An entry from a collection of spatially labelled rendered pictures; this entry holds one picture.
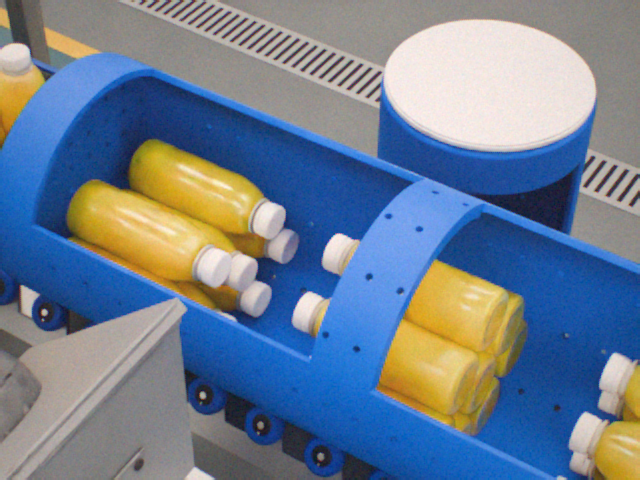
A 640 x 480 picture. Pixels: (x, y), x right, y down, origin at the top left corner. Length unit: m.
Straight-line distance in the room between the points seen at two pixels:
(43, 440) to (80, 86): 0.59
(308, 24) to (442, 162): 2.03
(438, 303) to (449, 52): 0.59
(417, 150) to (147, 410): 0.78
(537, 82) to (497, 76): 0.05
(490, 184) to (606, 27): 2.10
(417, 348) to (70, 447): 0.44
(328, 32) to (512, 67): 1.89
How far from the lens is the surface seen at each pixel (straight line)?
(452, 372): 1.16
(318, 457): 1.30
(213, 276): 1.27
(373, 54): 3.46
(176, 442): 0.97
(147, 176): 1.39
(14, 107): 1.66
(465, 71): 1.66
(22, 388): 0.89
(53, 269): 1.31
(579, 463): 1.28
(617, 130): 3.29
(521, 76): 1.67
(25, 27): 1.96
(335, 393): 1.15
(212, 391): 1.35
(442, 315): 1.18
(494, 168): 1.57
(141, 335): 0.85
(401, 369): 1.17
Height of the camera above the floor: 2.02
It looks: 44 degrees down
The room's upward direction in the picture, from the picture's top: straight up
